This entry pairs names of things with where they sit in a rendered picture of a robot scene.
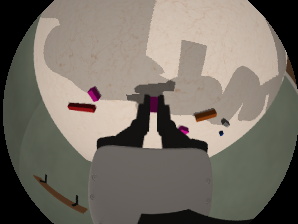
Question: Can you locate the red rod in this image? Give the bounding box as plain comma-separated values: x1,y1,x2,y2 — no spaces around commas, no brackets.
67,103,96,113

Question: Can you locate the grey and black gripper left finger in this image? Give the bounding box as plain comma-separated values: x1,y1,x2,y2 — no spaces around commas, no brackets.
97,94,150,148

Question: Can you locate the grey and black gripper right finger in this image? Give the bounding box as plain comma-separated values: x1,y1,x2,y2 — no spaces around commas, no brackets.
157,95,208,152

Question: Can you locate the magenta rod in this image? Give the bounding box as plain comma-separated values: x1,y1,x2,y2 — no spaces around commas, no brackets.
88,87,101,102
150,97,158,113
179,125,189,134

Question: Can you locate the orange rod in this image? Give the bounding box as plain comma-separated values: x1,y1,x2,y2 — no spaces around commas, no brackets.
195,109,217,122

